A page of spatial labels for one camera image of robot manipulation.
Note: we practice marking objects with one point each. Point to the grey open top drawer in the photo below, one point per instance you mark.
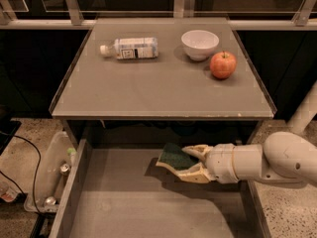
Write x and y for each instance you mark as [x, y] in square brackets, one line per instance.
[122, 193]

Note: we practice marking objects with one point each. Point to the white ceramic bowl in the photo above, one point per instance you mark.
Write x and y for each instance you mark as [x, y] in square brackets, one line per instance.
[199, 44]

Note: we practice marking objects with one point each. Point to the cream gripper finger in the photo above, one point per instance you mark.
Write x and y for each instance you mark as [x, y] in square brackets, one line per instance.
[195, 174]
[198, 151]

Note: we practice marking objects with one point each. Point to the green and yellow sponge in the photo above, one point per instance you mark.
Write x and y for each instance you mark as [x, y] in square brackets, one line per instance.
[172, 156]

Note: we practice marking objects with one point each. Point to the clear plastic water bottle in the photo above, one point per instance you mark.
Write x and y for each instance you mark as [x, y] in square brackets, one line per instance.
[131, 48]

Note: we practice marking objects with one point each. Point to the metal railing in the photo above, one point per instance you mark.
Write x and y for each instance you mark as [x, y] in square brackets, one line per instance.
[259, 15]

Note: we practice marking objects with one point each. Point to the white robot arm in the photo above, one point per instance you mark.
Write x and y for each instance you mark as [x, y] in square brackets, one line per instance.
[283, 157]

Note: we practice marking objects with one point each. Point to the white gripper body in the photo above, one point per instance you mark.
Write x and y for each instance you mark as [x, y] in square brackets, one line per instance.
[220, 159]

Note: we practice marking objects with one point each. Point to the grey cabinet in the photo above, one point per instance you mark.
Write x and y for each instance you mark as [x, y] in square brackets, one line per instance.
[169, 87]

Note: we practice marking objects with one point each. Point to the red apple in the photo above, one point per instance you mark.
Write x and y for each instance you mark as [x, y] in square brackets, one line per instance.
[223, 65]

